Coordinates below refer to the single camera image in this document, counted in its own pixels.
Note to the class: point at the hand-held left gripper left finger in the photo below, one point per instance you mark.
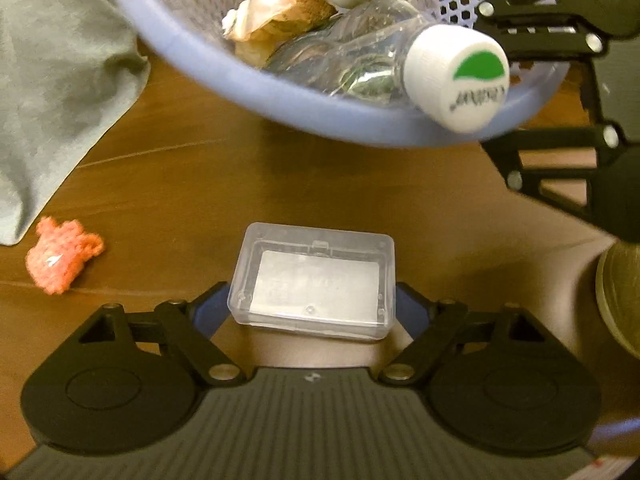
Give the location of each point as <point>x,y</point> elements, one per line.
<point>210,310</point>

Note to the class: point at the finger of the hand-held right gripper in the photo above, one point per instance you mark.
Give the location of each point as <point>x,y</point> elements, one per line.
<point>540,35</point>
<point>550,180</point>

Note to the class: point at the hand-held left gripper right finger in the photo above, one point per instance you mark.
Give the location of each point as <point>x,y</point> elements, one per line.
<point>412,310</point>

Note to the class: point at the clear plastic water bottle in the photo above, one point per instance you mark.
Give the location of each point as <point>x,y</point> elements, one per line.
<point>450,75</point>

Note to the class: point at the clear plastic box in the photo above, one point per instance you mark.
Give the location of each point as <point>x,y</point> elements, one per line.
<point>310,285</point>

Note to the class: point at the blue perforated plastic basket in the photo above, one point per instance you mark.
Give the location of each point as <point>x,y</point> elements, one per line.
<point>300,110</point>

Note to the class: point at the tan snack wrapper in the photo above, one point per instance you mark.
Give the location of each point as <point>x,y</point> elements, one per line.
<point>270,15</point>

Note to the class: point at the orange crochet piece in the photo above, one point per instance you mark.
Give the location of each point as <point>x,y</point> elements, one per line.
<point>55,260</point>

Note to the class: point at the grey-blue lace-trimmed bed skirt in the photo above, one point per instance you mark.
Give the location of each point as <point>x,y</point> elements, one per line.
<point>50,85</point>

